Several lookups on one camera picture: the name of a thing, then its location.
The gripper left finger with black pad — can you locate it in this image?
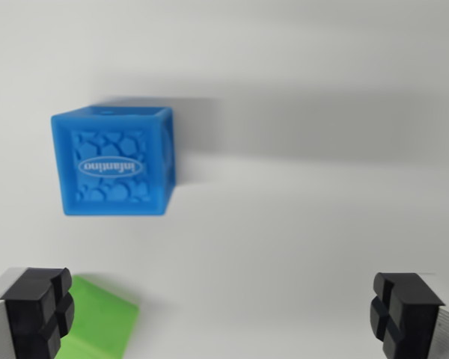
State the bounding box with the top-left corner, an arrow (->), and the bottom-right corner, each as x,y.
0,266 -> 76,359

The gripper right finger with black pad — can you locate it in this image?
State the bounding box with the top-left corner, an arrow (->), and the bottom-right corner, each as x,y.
369,271 -> 449,359

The blue rubber cube white logo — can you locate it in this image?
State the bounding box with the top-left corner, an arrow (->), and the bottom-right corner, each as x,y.
51,105 -> 179,217

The green rubber cube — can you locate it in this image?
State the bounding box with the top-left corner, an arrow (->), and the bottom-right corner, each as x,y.
55,274 -> 140,359

